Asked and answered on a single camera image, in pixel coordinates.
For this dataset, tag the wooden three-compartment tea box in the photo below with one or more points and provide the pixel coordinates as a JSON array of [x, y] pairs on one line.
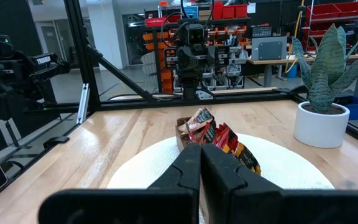
[[181, 140]]

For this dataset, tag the red strawberry tea packet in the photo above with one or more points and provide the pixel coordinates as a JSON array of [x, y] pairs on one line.
[[207, 133], [227, 138]]

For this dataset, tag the silver aluminium bar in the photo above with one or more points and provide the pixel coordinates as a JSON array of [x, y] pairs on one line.
[[83, 102]]

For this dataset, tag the blue bucket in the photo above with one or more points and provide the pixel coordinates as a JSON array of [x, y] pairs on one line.
[[291, 71]]

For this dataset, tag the yellow mango tea packet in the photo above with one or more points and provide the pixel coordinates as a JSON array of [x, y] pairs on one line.
[[247, 158]]

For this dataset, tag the red storage bin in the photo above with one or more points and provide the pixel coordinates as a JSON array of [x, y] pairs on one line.
[[230, 11], [353, 8], [158, 21], [322, 11]]

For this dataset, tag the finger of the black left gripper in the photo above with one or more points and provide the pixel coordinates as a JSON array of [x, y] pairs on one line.
[[190, 71], [221, 56]]

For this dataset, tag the white round woven placemat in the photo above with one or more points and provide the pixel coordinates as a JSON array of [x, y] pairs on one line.
[[291, 168]]

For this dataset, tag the orange drawer cabinet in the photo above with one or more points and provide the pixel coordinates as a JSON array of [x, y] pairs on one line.
[[163, 62]]

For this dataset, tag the wooden workbench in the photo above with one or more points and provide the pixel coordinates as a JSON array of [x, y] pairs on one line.
[[259, 61]]

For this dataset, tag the grey equipment box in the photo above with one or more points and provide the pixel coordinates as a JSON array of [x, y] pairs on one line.
[[269, 48]]

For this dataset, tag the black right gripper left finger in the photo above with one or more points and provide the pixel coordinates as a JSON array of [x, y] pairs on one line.
[[185, 168]]

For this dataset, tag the black table clamp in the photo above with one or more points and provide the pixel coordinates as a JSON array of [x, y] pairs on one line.
[[56, 141]]

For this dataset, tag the white door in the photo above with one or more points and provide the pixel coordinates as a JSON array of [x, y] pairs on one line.
[[51, 40]]

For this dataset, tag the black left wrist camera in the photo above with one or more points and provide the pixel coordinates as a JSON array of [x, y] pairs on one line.
[[195, 34]]

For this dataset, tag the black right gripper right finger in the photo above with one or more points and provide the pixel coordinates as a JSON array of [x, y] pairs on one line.
[[222, 186]]

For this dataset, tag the blue plastic bin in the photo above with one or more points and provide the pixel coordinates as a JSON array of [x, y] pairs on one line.
[[357, 109]]

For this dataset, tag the snake plant in white pot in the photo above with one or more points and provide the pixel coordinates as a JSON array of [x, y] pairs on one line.
[[322, 124]]

